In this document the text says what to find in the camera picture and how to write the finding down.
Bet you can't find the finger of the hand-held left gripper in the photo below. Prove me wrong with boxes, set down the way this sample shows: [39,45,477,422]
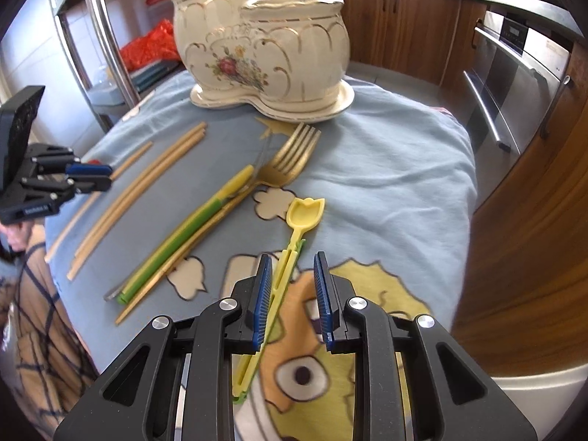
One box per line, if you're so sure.
[28,144,114,178]
[22,175,112,204]

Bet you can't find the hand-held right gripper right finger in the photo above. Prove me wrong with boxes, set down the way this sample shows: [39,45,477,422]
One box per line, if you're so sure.
[313,252,538,441]

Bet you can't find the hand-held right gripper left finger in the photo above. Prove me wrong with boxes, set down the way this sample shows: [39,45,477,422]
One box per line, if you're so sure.
[53,254,276,441]

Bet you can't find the wooden chopstick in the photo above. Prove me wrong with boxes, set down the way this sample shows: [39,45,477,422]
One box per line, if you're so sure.
[67,128,207,282]
[45,141,153,263]
[73,122,207,262]

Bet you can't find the yellow plastic spoon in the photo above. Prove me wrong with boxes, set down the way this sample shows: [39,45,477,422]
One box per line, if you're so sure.
[232,197,327,406]

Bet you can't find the yellow green plastic utensil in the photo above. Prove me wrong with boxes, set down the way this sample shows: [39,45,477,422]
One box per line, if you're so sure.
[117,164,255,305]

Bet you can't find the gold metal fork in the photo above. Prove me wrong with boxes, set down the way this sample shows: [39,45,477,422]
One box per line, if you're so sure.
[114,123,322,327]

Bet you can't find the cream floral ceramic utensil holder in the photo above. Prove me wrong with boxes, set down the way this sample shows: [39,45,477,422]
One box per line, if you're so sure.
[168,0,356,124]

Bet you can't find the person's left hand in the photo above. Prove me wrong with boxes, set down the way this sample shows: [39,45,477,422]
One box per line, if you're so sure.
[0,223,33,259]

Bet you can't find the metal shelf rack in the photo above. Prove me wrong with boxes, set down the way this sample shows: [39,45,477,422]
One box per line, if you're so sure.
[48,0,143,129]

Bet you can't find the blue cartoon printed blanket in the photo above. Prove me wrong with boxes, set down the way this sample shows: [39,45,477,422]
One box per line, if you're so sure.
[43,71,478,441]

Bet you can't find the red plastic bag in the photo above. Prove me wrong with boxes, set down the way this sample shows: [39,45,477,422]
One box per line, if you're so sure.
[120,19,182,72]

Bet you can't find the person's plaid clothing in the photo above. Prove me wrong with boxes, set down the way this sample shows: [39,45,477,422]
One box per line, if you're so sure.
[0,239,99,441]

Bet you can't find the red lidded plastic container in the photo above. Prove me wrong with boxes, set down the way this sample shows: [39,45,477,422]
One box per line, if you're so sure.
[146,0,173,24]

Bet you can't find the white round bin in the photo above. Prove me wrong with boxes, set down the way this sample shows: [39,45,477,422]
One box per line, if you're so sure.
[491,367,588,441]

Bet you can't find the stainless steel oven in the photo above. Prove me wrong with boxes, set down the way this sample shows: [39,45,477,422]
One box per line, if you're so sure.
[462,9,575,157]

